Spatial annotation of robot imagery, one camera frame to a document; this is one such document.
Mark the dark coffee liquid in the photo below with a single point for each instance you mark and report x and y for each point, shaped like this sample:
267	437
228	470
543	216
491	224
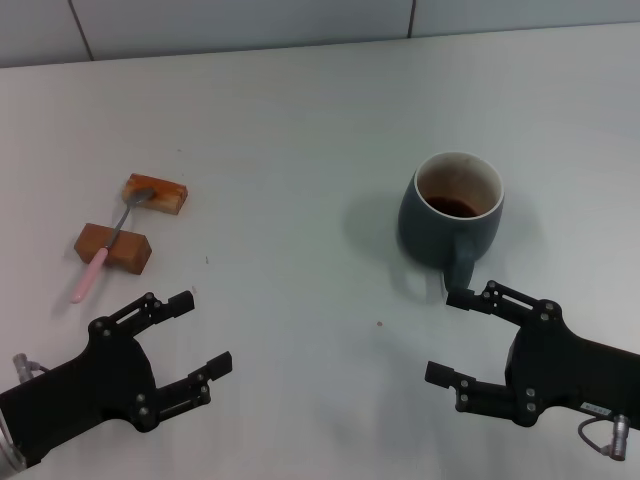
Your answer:
452	207

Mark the grey ceramic cup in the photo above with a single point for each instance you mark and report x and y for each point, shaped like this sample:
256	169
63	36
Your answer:
425	230

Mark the brown wooden block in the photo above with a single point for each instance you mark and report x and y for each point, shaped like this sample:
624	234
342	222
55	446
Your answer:
130	250

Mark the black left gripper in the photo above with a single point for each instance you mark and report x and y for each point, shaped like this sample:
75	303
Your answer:
107	372

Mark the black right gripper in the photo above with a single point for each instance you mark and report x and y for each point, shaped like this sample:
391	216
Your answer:
565	370

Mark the light grooved wooden block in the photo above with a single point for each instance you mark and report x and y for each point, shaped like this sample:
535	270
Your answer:
165	197

